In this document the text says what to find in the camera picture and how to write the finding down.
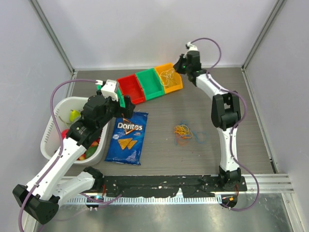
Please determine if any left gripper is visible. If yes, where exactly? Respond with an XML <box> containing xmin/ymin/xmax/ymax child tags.
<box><xmin>97</xmin><ymin>94</ymin><xmax>135</xmax><ymax>129</ymax></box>

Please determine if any white thin cable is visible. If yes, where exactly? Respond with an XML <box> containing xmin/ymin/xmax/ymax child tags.
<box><xmin>160</xmin><ymin>71</ymin><xmax>178</xmax><ymax>87</ymax></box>
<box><xmin>161</xmin><ymin>68</ymin><xmax>179</xmax><ymax>85</ymax></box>

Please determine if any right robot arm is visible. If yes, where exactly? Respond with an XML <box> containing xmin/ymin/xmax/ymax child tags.
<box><xmin>174</xmin><ymin>50</ymin><xmax>241</xmax><ymax>191</ymax></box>

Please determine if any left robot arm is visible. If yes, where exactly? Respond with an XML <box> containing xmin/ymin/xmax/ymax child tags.
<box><xmin>13</xmin><ymin>95</ymin><xmax>135</xmax><ymax>225</ymax></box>

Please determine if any left green bin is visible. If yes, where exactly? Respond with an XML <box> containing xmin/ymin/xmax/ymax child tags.
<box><xmin>97</xmin><ymin>84</ymin><xmax>126</xmax><ymax>107</ymax></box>

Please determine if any green bin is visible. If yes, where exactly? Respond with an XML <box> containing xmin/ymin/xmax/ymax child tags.
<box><xmin>97</xmin><ymin>84</ymin><xmax>126</xmax><ymax>107</ymax></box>
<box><xmin>136</xmin><ymin>68</ymin><xmax>165</xmax><ymax>101</ymax></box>

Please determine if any orange bin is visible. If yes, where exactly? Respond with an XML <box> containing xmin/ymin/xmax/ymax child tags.
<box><xmin>154</xmin><ymin>63</ymin><xmax>183</xmax><ymax>94</ymax></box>

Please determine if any red bin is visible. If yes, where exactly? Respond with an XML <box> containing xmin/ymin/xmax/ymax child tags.
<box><xmin>117</xmin><ymin>74</ymin><xmax>146</xmax><ymax>104</ymax></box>

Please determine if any right green bin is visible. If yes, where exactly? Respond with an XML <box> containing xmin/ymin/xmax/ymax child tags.
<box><xmin>136</xmin><ymin>68</ymin><xmax>165</xmax><ymax>101</ymax></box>

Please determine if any blue Doritos chip bag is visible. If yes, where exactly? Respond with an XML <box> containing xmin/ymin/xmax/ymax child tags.
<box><xmin>105</xmin><ymin>112</ymin><xmax>148</xmax><ymax>166</ymax></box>

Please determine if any green melon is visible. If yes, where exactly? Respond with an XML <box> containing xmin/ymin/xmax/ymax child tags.
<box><xmin>69</xmin><ymin>118</ymin><xmax>82</xmax><ymax>130</ymax></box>

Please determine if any yellow green pear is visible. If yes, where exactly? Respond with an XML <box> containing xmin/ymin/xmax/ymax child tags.
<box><xmin>69</xmin><ymin>110</ymin><xmax>81</xmax><ymax>123</ymax></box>

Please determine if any green lime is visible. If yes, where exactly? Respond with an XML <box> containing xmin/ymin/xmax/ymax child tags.
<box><xmin>85</xmin><ymin>146</ymin><xmax>97</xmax><ymax>159</ymax></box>

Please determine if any white fruit basket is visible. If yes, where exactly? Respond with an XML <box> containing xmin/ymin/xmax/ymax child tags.
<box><xmin>40</xmin><ymin>97</ymin><xmax>110</xmax><ymax>166</ymax></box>

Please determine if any red apple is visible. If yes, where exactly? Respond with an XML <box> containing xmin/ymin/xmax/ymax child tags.
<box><xmin>61</xmin><ymin>129</ymin><xmax>69</xmax><ymax>140</ymax></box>

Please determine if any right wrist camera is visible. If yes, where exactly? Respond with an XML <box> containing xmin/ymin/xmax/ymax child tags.
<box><xmin>185</xmin><ymin>42</ymin><xmax>198</xmax><ymax>52</ymax></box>

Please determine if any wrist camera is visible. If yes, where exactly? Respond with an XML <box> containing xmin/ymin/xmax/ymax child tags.
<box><xmin>96</xmin><ymin>79</ymin><xmax>119</xmax><ymax>102</ymax></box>
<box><xmin>185</xmin><ymin>42</ymin><xmax>198</xmax><ymax>52</ymax></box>

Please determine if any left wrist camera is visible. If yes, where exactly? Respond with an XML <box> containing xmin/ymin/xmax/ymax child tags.
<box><xmin>96</xmin><ymin>79</ymin><xmax>119</xmax><ymax>102</ymax></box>

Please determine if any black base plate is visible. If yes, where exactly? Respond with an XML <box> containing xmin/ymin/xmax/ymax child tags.
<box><xmin>83</xmin><ymin>175</ymin><xmax>247</xmax><ymax>198</ymax></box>

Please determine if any white slotted cable duct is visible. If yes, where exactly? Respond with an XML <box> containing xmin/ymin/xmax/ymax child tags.
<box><xmin>66</xmin><ymin>194</ymin><xmax>222</xmax><ymax>205</ymax></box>

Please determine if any right frame post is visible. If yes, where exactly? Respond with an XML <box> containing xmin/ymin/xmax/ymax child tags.
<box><xmin>241</xmin><ymin>0</ymin><xmax>287</xmax><ymax>71</ymax></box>

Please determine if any frame post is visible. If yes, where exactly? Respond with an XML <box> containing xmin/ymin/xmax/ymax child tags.
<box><xmin>241</xmin><ymin>0</ymin><xmax>287</xmax><ymax>71</ymax></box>
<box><xmin>29</xmin><ymin>0</ymin><xmax>75</xmax><ymax>74</ymax></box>

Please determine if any left frame post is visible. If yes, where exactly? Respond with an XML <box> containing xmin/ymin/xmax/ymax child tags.
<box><xmin>29</xmin><ymin>0</ymin><xmax>75</xmax><ymax>74</ymax></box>

